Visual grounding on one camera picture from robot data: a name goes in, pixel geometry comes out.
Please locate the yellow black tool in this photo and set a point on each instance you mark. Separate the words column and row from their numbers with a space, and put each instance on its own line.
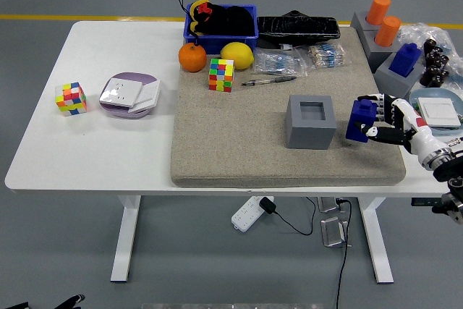
column 197, row 7

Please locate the white-edged puzzle cube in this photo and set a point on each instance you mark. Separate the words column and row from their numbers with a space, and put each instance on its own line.
column 221, row 75
column 71, row 100

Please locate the metal bracket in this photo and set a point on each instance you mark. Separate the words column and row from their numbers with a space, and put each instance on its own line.
column 332, row 233
column 329, row 205

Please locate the black cloth bundle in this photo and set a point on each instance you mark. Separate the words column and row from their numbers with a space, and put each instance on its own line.
column 235, row 21

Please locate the black dotted knob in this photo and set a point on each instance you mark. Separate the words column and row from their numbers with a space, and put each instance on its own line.
column 428, row 76
column 444, row 60
column 430, row 45
column 434, row 57
column 441, row 76

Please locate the black power adapter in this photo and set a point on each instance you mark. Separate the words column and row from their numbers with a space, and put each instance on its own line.
column 267, row 206

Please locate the orange cylinder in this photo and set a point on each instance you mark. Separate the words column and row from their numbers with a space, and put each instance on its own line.
column 379, row 8
column 387, row 31

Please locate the white power strip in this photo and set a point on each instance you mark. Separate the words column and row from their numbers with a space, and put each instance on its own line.
column 246, row 215

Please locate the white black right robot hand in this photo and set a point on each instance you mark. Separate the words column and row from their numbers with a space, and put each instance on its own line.
column 416, row 124

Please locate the grey-brown mat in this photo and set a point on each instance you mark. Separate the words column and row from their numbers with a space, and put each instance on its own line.
column 235, row 135

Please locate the blue plastic bin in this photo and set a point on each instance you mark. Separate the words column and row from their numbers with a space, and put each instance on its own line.
column 217, row 42

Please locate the white wall switch panel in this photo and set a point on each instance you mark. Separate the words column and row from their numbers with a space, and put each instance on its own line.
column 439, row 111
column 150, row 95

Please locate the blue seal stamp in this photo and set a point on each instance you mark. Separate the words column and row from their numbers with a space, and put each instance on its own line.
column 405, row 59
column 356, row 121

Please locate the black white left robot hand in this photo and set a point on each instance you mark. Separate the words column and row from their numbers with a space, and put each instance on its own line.
column 70, row 301

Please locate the bag of tan resistors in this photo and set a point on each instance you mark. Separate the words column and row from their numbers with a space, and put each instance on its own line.
column 325, row 55

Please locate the white wall socket panel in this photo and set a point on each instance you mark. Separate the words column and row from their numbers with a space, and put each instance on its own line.
column 121, row 92

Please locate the light blue plate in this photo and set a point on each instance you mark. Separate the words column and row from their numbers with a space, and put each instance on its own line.
column 434, row 93

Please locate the black wrapped long object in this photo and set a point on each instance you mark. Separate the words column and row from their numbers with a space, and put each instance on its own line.
column 296, row 28

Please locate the small white connector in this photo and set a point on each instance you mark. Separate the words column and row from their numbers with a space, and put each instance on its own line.
column 286, row 47

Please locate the black table control panel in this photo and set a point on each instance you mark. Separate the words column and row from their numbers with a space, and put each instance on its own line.
column 425, row 202

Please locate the silver black pen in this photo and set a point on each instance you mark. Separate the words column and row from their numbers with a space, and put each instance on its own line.
column 278, row 79

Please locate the grey cylinder holder block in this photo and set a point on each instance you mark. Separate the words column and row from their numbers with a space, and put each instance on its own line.
column 358, row 21
column 376, row 57

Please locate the white table leg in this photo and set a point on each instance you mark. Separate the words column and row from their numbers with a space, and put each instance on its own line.
column 126, row 244
column 376, row 244

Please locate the yellow lemon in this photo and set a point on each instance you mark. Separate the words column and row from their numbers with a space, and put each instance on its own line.
column 237, row 55

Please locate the clear plastic bag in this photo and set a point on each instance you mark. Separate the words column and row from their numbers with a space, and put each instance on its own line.
column 416, row 32

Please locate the bag of blue resistors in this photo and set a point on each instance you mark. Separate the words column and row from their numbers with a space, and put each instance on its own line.
column 278, row 61

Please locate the purple plate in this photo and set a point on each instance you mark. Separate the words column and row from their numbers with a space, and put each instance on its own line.
column 130, row 76

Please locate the orange fruit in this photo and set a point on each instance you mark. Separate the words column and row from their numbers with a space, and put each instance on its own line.
column 192, row 57

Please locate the grey seal holder block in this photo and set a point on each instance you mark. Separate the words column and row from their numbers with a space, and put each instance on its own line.
column 307, row 135
column 392, row 83

